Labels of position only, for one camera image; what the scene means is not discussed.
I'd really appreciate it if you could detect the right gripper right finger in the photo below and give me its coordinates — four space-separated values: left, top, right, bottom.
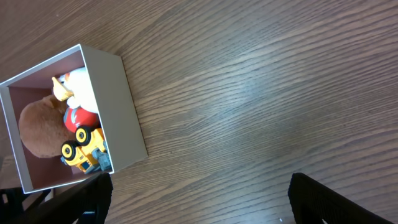
288 173 392 224

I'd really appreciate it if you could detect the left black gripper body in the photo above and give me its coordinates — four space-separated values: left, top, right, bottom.
1 187 52 224

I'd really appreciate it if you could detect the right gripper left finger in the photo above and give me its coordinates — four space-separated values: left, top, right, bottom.
12 172 113 224

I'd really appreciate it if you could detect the yellow toy crane truck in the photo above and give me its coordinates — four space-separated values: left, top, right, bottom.
61 125 112 174

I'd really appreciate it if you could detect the brown plush toy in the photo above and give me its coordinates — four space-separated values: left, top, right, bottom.
18 95 74 158

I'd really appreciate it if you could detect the red ball toy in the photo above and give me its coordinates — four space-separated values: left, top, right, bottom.
63 107 101 133

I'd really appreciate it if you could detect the white plush duck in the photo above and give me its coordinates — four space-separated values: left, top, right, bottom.
52 67 99 114

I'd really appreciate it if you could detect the white box pink interior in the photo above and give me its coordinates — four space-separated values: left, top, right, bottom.
1 44 147 194

